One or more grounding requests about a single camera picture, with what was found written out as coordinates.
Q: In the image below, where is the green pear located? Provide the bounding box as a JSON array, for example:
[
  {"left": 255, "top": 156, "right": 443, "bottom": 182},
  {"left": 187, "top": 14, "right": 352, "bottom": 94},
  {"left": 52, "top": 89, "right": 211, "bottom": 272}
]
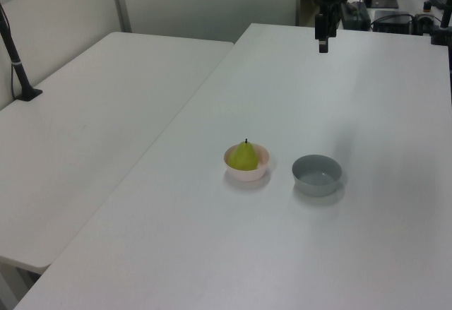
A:
[{"left": 227, "top": 138, "right": 260, "bottom": 172}]

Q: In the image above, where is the black tool case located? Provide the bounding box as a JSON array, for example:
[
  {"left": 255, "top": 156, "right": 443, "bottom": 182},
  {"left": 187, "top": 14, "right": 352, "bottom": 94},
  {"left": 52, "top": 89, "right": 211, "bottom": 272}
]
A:
[{"left": 340, "top": 1, "right": 371, "bottom": 31}]

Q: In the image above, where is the pink bowl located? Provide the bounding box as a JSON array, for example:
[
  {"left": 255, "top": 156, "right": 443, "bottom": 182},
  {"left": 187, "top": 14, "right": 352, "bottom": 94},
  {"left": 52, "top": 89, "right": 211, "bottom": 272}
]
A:
[{"left": 223, "top": 143, "right": 270, "bottom": 183}]

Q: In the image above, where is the grey bowl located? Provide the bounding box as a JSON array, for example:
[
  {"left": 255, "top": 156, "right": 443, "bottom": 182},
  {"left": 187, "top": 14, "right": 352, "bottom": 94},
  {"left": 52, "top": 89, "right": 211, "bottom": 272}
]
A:
[{"left": 291, "top": 153, "right": 343, "bottom": 198}]

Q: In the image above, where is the black clamp mount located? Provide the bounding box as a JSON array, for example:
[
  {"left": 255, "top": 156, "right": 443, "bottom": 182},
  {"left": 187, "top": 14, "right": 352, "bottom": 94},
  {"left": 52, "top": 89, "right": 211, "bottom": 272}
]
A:
[{"left": 429, "top": 0, "right": 452, "bottom": 47}]

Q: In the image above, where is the black electronics box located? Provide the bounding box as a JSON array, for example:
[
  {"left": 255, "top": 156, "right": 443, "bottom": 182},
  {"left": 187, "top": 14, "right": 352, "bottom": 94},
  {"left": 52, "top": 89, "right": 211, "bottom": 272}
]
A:
[{"left": 371, "top": 9, "right": 415, "bottom": 35}]

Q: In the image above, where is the black camera stand pole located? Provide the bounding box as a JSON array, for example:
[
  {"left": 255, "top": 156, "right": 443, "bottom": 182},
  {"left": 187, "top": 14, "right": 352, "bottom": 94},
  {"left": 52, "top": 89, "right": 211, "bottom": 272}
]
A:
[{"left": 0, "top": 2, "right": 44, "bottom": 102}]

